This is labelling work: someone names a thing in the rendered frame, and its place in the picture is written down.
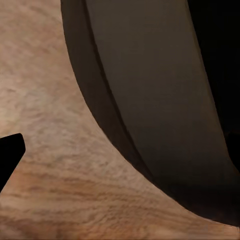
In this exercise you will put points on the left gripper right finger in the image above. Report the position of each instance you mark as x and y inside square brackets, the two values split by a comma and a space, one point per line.
[233, 147]

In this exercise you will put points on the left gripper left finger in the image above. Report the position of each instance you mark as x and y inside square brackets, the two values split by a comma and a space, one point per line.
[12, 149]

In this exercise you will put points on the cauldron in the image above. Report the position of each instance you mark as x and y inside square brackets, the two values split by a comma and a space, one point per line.
[161, 78]

